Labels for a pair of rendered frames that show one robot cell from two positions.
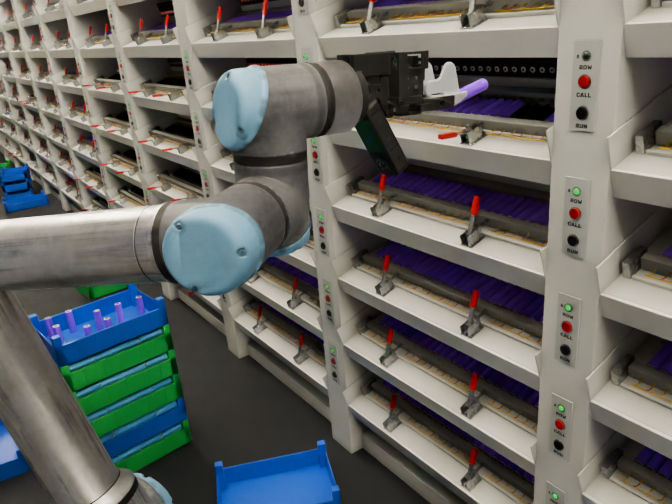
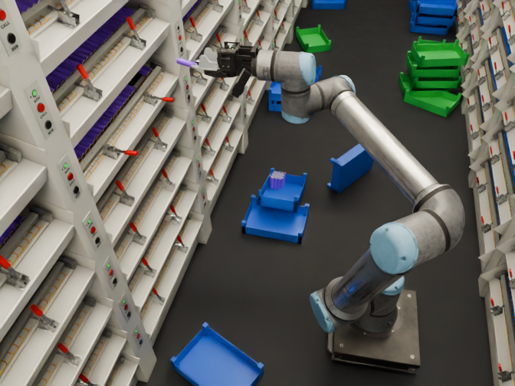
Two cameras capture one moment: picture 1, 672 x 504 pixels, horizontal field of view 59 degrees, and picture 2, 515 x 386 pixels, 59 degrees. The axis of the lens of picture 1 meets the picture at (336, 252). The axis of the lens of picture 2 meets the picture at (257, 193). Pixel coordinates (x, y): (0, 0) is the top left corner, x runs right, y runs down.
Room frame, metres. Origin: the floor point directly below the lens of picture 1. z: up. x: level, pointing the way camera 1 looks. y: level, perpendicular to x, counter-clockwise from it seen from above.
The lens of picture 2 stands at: (1.61, 0.91, 1.76)
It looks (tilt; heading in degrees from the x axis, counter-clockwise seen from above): 45 degrees down; 230
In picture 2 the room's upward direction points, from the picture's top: 2 degrees counter-clockwise
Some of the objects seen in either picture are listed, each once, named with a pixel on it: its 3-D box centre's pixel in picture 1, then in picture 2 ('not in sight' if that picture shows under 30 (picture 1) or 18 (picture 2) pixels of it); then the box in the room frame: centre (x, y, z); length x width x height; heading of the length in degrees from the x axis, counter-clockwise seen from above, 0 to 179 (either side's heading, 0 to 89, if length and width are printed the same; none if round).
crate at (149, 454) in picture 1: (128, 439); not in sight; (1.49, 0.66, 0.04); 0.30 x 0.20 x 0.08; 131
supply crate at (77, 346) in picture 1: (99, 319); not in sight; (1.49, 0.66, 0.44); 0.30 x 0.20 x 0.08; 131
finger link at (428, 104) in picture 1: (425, 103); not in sight; (0.84, -0.14, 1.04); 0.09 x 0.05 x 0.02; 120
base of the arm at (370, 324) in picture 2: not in sight; (374, 304); (0.66, 0.48, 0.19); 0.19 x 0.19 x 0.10
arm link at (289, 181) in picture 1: (270, 201); (298, 100); (0.72, 0.08, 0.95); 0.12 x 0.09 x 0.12; 163
